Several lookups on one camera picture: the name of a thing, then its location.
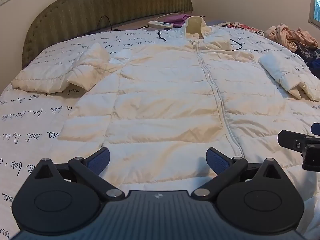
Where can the white script-printed blanket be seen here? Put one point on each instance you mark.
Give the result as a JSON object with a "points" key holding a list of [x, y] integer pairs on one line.
{"points": [[32, 120]]}

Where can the pink clothes pile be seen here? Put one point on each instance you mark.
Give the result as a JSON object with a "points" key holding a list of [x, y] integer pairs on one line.
{"points": [[295, 36]]}

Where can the white puffer jacket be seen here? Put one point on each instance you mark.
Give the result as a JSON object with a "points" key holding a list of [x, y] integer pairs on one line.
{"points": [[162, 92]]}

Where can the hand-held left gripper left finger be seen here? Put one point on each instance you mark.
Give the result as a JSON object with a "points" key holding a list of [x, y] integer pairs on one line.
{"points": [[100, 160]]}

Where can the white power strip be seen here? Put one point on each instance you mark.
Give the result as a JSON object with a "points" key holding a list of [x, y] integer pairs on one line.
{"points": [[160, 24]]}

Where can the green upholstered headboard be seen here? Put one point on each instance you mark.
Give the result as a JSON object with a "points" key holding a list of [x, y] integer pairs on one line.
{"points": [[100, 5]]}

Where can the floral cloth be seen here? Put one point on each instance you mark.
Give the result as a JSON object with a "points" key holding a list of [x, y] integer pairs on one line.
{"points": [[245, 27]]}

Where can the window beside bed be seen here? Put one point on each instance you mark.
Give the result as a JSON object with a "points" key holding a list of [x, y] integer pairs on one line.
{"points": [[315, 5]]}

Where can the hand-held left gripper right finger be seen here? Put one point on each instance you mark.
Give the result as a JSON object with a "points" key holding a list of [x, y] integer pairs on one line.
{"points": [[217, 160]]}

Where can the dark blue cloth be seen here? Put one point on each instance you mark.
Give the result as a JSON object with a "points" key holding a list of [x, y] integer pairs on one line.
{"points": [[312, 60]]}

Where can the purple cloth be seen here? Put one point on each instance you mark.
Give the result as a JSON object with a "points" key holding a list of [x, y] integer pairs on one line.
{"points": [[178, 18]]}

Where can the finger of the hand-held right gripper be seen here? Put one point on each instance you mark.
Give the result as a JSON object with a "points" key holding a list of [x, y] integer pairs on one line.
{"points": [[316, 127], [290, 138]]}

